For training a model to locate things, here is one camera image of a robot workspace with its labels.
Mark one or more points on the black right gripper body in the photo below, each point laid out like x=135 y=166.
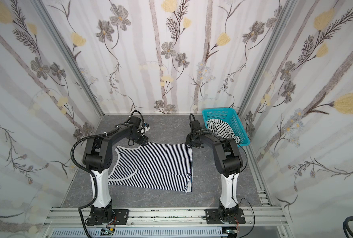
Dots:
x=193 y=141

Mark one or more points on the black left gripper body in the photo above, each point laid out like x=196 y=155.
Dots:
x=142 y=140

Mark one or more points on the blue white striped tank top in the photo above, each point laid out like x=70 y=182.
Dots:
x=154 y=166

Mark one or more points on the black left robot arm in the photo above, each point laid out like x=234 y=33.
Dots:
x=94 y=155

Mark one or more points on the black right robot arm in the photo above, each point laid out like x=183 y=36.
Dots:
x=229 y=162

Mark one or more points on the black white striped tank top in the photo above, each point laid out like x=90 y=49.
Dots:
x=222 y=129

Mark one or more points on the teal plastic basket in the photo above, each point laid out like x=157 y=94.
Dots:
x=230 y=116

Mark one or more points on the green circuit board right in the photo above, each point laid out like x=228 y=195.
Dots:
x=231 y=233

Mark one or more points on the green circuit board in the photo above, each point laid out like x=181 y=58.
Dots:
x=107 y=232
x=231 y=233

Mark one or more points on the green circuit board left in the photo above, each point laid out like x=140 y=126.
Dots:
x=107 y=232

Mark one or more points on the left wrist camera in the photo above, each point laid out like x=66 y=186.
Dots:
x=144 y=129

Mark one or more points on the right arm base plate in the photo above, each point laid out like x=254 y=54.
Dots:
x=220 y=216

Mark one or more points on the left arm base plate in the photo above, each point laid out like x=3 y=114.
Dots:
x=117 y=216

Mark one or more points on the white slotted cable duct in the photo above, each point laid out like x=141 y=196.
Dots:
x=173 y=232

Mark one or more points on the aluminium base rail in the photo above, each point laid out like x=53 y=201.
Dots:
x=169 y=217

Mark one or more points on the aluminium corner post left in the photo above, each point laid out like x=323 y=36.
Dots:
x=66 y=52

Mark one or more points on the aluminium corner post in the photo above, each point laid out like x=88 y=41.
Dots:
x=270 y=47
x=66 y=52

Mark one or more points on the aluminium corner post right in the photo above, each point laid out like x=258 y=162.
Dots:
x=270 y=47

